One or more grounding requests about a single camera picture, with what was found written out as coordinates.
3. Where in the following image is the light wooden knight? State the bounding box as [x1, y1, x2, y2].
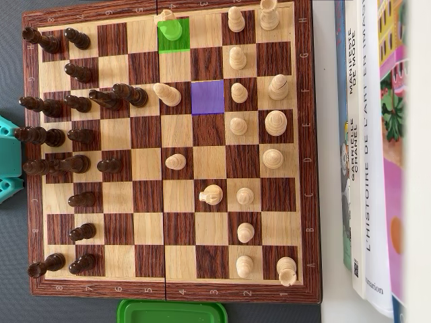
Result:
[154, 9, 183, 42]
[198, 184, 224, 206]

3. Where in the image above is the white L'Histoire de l'Art book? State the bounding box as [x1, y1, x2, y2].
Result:
[362, 0, 395, 319]

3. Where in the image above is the light wooden bishop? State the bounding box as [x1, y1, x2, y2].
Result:
[268, 73, 290, 101]
[152, 82, 183, 108]

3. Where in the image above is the white Gabrielle Chanel book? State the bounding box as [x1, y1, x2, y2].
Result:
[345, 0, 370, 300]

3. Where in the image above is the wooden chessboard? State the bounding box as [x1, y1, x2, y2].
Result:
[22, 0, 323, 306]

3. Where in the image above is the dark wooden rook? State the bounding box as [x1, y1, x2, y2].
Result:
[27, 252, 67, 279]
[22, 26, 63, 55]

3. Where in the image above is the blue illustrated spine book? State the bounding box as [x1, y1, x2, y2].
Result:
[335, 0, 354, 270]

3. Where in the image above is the dark wooden king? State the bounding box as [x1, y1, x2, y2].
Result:
[13, 126, 67, 148]

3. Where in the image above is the light wooden rook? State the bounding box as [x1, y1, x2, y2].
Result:
[275, 256, 298, 288]
[259, 0, 280, 31]

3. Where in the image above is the green plastic lid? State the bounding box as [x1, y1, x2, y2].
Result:
[117, 298, 229, 323]

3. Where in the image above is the pink illustrated cover book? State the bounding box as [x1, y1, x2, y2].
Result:
[376, 0, 408, 323]

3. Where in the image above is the dark wooden pawn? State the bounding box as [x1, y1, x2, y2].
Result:
[67, 191, 96, 208]
[68, 253, 97, 275]
[63, 27, 92, 51]
[64, 62, 93, 84]
[67, 129, 96, 144]
[96, 158, 123, 174]
[63, 94, 93, 114]
[69, 223, 97, 242]

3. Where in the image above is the dark wooden knight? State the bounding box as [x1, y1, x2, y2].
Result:
[53, 154, 92, 175]
[88, 87, 124, 112]

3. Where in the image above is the light wooden pawn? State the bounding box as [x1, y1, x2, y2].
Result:
[235, 254, 254, 279]
[236, 222, 256, 244]
[230, 82, 249, 104]
[164, 153, 187, 171]
[228, 46, 247, 71]
[228, 5, 246, 33]
[235, 186, 255, 205]
[229, 116, 248, 135]

